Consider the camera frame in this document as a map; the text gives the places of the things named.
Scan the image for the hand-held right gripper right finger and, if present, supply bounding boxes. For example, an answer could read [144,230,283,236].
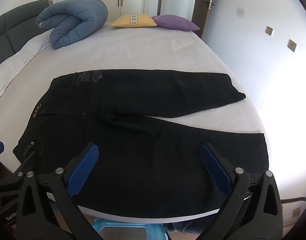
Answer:
[200,142,284,240]

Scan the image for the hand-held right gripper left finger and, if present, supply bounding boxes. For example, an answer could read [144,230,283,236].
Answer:
[17,143,101,240]

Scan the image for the black pants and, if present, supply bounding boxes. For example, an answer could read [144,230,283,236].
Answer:
[12,69,270,218]

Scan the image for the blue plastic stool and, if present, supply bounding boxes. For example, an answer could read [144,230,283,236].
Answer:
[92,216,169,240]

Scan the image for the white quilted blanket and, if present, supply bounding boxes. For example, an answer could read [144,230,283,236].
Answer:
[0,31,52,105]

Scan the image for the grey padded headboard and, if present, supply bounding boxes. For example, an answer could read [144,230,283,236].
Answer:
[0,0,54,73]

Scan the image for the bed with white sheet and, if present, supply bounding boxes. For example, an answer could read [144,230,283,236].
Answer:
[0,21,306,220]

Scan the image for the blue folded duvet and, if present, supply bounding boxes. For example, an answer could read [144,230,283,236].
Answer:
[36,0,109,50]

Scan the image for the dark wooden door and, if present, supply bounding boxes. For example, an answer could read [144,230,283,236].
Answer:
[192,0,216,40]

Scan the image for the purple pillow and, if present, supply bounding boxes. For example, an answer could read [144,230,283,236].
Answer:
[152,15,200,31]

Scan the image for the yellow patterned pillow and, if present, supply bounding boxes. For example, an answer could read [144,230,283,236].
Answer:
[110,13,158,28]

